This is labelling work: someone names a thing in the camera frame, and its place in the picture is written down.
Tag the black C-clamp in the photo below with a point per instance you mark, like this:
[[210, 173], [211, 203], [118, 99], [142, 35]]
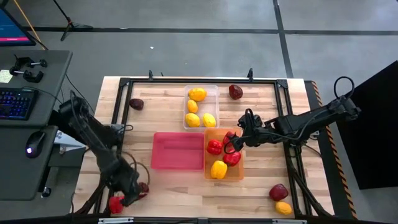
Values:
[[31, 76], [21, 60]]

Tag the dark grey desk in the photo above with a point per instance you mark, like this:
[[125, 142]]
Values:
[[53, 102]]

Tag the black frame clamp bracket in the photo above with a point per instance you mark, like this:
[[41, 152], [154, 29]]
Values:
[[151, 75], [250, 73]]

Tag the computer monitor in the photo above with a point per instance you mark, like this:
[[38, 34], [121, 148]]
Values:
[[12, 28]]

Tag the black computer mouse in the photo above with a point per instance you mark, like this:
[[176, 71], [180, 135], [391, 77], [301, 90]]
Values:
[[35, 144]]

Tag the white box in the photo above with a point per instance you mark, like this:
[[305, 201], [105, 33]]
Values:
[[66, 141]]

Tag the backlit black keyboard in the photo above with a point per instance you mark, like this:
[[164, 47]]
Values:
[[17, 104]]

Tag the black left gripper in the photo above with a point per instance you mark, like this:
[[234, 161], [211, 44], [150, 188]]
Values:
[[129, 186]]

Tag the yellow lemon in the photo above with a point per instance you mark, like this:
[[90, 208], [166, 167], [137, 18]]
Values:
[[192, 120], [197, 94], [209, 120], [283, 208], [192, 106]]

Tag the black panel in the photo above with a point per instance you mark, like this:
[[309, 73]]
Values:
[[373, 140]]

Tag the red bell pepper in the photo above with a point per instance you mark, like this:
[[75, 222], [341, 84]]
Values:
[[232, 159], [115, 204], [214, 147], [226, 137]]

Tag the silver metal bracket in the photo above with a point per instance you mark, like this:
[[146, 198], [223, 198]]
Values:
[[115, 220]]

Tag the yellow bell pepper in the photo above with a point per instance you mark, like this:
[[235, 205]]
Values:
[[219, 169]]

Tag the clear plastic bin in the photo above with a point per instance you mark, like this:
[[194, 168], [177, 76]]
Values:
[[211, 99]]

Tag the pink translucent plastic bin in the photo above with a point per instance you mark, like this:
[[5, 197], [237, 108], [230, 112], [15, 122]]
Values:
[[177, 151]]

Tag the black tripod stand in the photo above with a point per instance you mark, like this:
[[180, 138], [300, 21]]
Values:
[[71, 25]]

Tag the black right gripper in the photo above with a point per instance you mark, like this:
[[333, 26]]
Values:
[[256, 135]]

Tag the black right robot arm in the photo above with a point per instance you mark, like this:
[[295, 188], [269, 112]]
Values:
[[311, 119]]

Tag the yellow sticky note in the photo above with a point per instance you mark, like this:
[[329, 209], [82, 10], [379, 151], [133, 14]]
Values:
[[4, 76]]

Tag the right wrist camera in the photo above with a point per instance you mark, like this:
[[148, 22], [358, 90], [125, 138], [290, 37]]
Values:
[[253, 118]]

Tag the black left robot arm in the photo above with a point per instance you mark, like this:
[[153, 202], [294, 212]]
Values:
[[93, 133]]

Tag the black desk knob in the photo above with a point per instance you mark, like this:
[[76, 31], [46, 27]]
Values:
[[46, 192]]

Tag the orange translucent plastic bin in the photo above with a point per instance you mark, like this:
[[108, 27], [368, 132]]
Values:
[[236, 174]]

